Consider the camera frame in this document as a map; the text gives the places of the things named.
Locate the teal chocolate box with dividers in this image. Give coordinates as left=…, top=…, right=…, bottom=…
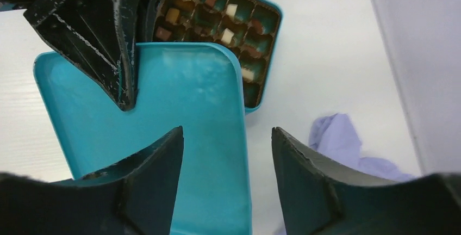
left=149, top=0, right=283, bottom=113

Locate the caramel rectangular chocolate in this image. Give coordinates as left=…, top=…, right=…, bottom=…
left=165, top=8, right=180, bottom=24

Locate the teal box lid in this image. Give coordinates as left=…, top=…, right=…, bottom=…
left=34, top=42, right=252, bottom=234

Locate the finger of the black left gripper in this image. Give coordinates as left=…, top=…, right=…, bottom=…
left=136, top=0, right=162, bottom=42
left=24, top=0, right=139, bottom=111

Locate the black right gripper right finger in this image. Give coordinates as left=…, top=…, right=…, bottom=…
left=271, top=127, right=460, bottom=234

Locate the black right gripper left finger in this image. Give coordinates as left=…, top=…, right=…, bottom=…
left=1, top=126, right=184, bottom=234

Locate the milk square chocolate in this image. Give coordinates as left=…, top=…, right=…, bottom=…
left=155, top=26, right=172, bottom=41

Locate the lavender crumpled cloth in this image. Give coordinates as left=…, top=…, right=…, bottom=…
left=273, top=113, right=416, bottom=235

